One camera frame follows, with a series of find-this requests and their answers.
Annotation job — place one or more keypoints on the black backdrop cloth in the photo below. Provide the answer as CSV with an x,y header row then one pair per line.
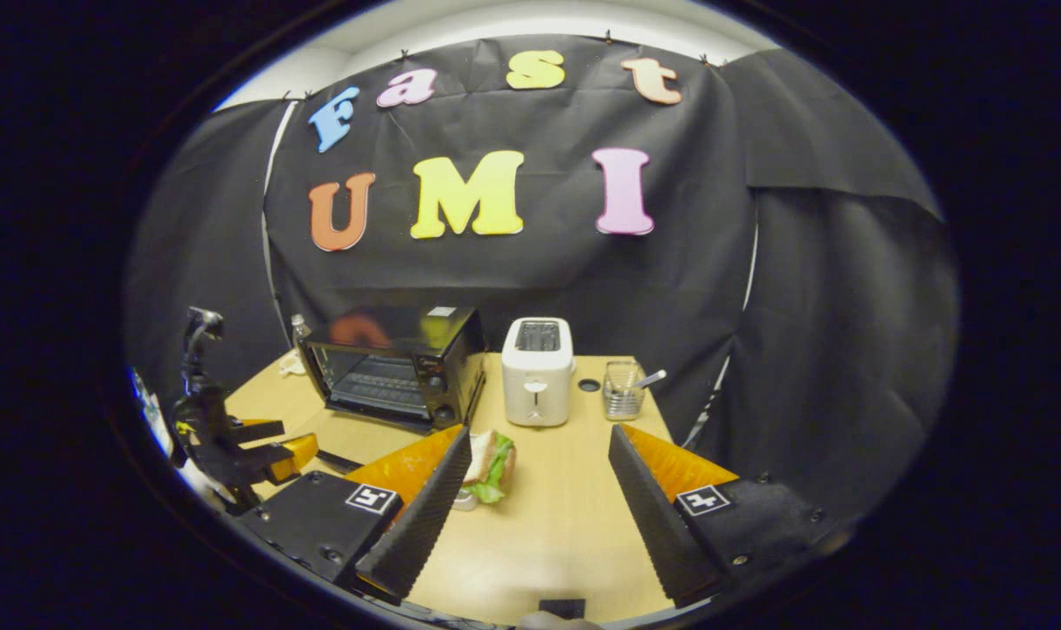
x,y
539,271

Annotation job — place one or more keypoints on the black electric oven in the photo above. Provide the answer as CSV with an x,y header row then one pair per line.
x,y
443,350

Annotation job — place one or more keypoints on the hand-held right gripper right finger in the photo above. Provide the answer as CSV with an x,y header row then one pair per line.
x,y
657,525

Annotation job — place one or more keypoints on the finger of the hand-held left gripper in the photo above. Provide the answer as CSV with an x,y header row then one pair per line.
x,y
272,459
259,429

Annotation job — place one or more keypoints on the sandwich with lettuce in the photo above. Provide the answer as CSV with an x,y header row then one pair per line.
x,y
486,459

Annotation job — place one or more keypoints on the clear plastic bottle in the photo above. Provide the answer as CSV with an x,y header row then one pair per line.
x,y
300,337

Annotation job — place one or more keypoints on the white food tray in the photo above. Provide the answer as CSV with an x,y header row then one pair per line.
x,y
464,502

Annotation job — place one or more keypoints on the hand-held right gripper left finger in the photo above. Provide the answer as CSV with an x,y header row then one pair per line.
x,y
425,525

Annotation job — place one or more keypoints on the metal mesh basket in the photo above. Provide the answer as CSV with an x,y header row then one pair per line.
x,y
622,398

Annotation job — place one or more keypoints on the white toaster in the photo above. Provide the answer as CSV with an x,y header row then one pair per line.
x,y
537,385

